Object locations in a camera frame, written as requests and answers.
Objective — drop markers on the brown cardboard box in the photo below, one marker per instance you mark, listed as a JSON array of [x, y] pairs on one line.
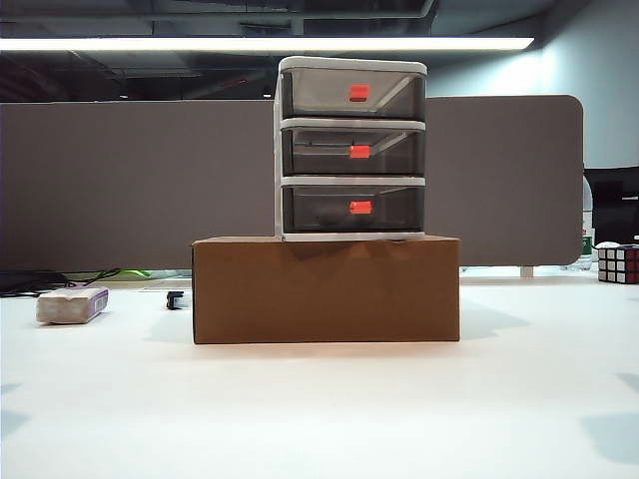
[[324, 289]]

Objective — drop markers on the small black clip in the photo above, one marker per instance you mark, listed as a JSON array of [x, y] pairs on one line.
[[175, 300]]

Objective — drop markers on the green flat object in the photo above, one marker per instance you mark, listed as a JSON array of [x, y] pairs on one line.
[[135, 273]]

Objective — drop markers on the brown desk divider panel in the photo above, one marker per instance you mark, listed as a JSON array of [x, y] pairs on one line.
[[125, 189]]

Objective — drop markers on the long ceiling light strip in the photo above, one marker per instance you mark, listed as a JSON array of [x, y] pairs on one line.
[[249, 43]]

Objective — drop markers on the beige packet purple label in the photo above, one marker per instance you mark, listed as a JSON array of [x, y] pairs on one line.
[[70, 304]]

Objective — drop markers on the clear water bottle green label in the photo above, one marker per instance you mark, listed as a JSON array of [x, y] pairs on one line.
[[587, 239]]

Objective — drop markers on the black monitor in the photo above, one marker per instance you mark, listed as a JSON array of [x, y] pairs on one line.
[[614, 204]]

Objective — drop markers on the rubik's cube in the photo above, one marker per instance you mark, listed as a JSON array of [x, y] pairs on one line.
[[619, 264]]

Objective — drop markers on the white plastic drawer cabinet frame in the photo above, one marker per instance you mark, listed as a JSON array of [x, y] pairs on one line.
[[278, 149]]

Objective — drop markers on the white divider support bracket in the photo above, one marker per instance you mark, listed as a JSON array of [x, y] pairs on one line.
[[526, 272]]

